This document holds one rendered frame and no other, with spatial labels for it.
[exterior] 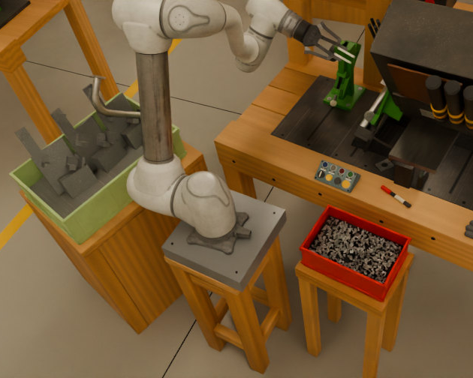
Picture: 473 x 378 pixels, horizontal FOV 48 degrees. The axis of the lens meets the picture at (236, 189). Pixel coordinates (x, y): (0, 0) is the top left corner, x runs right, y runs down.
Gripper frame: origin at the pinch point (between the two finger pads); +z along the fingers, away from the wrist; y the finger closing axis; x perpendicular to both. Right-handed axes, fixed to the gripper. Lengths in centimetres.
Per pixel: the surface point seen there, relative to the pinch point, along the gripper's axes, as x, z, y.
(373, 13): 19.0, -0.2, 18.8
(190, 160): 16, -36, -71
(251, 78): 181, -65, -46
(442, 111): -42, 36, 0
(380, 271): -29, 50, -54
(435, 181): -1, 53, -22
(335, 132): 16.7, 11.5, -27.9
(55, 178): -12, -77, -101
